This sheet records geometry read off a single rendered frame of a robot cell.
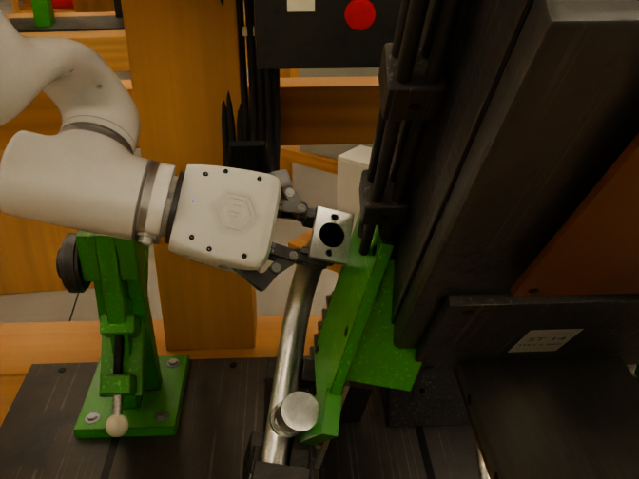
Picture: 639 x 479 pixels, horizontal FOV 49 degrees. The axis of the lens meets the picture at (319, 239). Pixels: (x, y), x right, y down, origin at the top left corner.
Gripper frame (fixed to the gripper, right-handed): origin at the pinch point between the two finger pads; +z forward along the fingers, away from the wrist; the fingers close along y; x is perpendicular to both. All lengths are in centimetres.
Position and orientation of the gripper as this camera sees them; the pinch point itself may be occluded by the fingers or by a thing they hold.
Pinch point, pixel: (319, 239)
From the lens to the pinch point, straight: 73.4
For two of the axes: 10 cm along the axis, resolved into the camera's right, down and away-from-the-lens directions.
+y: 1.6, -9.4, 2.9
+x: -2.2, 2.5, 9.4
